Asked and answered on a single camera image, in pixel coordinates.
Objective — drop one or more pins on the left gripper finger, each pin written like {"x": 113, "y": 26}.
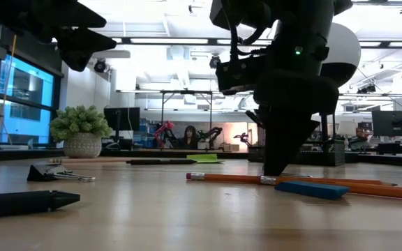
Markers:
{"x": 86, "y": 43}
{"x": 82, "y": 17}

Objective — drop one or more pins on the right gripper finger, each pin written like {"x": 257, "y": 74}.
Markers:
{"x": 284, "y": 143}

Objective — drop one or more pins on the blue eraser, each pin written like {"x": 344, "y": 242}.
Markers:
{"x": 311, "y": 190}

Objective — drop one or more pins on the green sticky note pad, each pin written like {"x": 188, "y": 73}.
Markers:
{"x": 204, "y": 157}

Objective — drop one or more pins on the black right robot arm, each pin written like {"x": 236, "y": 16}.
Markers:
{"x": 302, "y": 31}

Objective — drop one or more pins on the small black background robot arm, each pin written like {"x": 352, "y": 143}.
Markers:
{"x": 243, "y": 137}

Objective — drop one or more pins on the red background robot arm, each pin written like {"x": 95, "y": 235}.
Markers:
{"x": 162, "y": 134}

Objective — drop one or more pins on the black background robot arm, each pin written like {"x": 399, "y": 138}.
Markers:
{"x": 213, "y": 134}

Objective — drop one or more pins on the black mesh desk organizer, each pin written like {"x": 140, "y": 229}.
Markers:
{"x": 326, "y": 157}

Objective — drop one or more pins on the black ceiling spotlight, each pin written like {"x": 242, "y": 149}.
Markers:
{"x": 100, "y": 66}
{"x": 214, "y": 62}

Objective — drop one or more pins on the cardboard boxes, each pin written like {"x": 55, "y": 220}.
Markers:
{"x": 229, "y": 147}

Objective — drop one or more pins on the white globe lamp black base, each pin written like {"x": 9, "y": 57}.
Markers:
{"x": 344, "y": 49}

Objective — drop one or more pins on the person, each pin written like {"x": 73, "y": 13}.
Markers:
{"x": 190, "y": 139}
{"x": 361, "y": 134}

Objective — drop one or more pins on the dark computer monitor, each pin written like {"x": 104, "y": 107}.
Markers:
{"x": 394, "y": 123}
{"x": 121, "y": 118}

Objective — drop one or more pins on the large glass window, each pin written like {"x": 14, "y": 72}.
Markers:
{"x": 26, "y": 104}

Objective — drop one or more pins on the green plant in patterned pot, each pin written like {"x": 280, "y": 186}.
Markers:
{"x": 80, "y": 132}

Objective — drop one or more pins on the blue storage bins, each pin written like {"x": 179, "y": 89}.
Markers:
{"x": 145, "y": 141}

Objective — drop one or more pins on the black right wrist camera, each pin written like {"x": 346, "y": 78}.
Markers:
{"x": 239, "y": 75}

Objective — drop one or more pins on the black aluminium table frame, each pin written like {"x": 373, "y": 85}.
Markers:
{"x": 152, "y": 153}

